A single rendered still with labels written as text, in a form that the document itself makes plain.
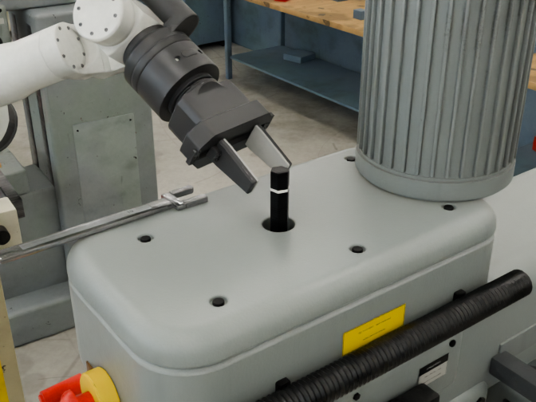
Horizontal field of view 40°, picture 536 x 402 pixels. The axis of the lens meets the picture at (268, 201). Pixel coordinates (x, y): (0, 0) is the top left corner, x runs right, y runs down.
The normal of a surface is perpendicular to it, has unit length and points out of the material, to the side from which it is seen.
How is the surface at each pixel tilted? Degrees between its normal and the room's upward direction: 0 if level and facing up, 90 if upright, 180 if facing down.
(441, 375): 90
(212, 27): 90
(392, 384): 90
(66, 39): 67
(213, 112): 30
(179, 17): 55
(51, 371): 0
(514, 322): 90
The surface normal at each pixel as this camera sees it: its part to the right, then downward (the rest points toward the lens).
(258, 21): -0.81, 0.27
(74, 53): 0.91, -0.26
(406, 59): -0.64, 0.36
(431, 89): -0.29, 0.44
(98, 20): -0.34, -0.04
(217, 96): 0.39, -0.62
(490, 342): 0.59, 0.37
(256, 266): 0.00, -0.89
